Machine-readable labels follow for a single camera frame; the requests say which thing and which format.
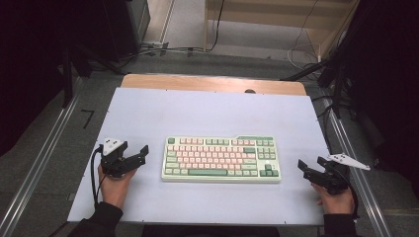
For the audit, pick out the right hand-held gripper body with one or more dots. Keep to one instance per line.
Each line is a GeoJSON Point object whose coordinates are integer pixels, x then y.
{"type": "Point", "coordinates": [334, 179]}

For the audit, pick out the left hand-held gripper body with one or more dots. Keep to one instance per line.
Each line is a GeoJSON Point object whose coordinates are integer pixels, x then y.
{"type": "Point", "coordinates": [113, 163]}

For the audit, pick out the green and pink keyboard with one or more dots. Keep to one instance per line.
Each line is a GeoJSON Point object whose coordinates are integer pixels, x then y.
{"type": "Point", "coordinates": [220, 158]}

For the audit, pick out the person's right hand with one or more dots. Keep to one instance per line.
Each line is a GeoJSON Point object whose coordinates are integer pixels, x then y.
{"type": "Point", "coordinates": [337, 202]}

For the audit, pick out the person's left hand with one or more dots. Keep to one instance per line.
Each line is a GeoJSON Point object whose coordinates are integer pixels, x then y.
{"type": "Point", "coordinates": [115, 191]}

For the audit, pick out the black metal stand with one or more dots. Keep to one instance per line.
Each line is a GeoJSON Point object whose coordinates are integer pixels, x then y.
{"type": "Point", "coordinates": [67, 79]}
{"type": "Point", "coordinates": [336, 85]}

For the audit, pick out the wooden table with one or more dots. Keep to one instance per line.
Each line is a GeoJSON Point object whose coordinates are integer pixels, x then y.
{"type": "Point", "coordinates": [197, 84]}

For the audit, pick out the dark round table grommet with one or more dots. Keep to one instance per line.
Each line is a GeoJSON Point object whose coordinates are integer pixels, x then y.
{"type": "Point", "coordinates": [250, 91]}

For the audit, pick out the dark curtain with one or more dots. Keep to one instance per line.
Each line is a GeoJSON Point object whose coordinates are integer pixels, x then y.
{"type": "Point", "coordinates": [388, 82]}
{"type": "Point", "coordinates": [29, 65]}

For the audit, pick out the grey power strip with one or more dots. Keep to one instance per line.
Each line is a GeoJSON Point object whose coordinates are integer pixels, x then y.
{"type": "Point", "coordinates": [154, 44]}

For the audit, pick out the black cabinet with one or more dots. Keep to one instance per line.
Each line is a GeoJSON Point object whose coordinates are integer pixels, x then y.
{"type": "Point", "coordinates": [126, 26]}

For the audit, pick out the wooden shelf unit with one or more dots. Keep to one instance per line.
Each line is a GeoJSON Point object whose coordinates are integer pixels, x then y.
{"type": "Point", "coordinates": [263, 19]}

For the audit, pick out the aluminium floor rail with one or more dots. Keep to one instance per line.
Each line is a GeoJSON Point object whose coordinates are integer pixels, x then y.
{"type": "Point", "coordinates": [36, 171]}
{"type": "Point", "coordinates": [362, 187]}

